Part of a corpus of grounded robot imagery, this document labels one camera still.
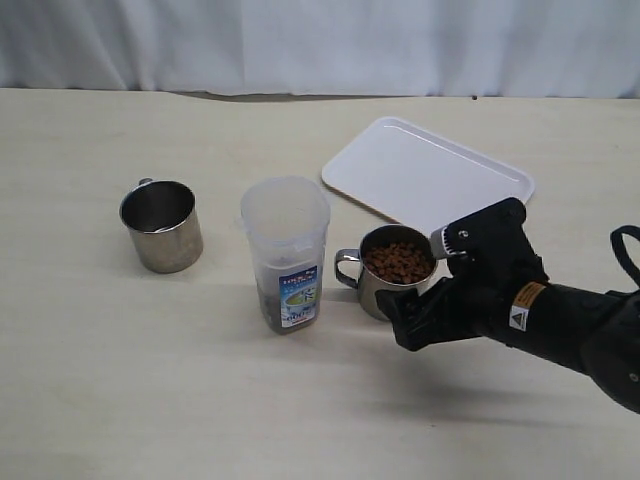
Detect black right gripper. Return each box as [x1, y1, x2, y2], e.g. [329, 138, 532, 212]
[375, 197, 549, 352]

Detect steel mug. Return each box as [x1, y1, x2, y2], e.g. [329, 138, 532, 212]
[334, 224, 438, 322]
[119, 178, 204, 274]

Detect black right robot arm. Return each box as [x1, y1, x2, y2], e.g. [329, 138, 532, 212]
[375, 197, 639, 412]

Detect white plastic tray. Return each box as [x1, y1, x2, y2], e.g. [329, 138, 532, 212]
[321, 117, 535, 234]

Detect clear plastic pitcher with label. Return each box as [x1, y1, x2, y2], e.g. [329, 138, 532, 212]
[240, 176, 331, 335]

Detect white backdrop curtain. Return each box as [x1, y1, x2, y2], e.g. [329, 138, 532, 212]
[1, 1, 639, 98]

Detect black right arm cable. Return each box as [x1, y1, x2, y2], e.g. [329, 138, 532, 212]
[608, 224, 640, 291]

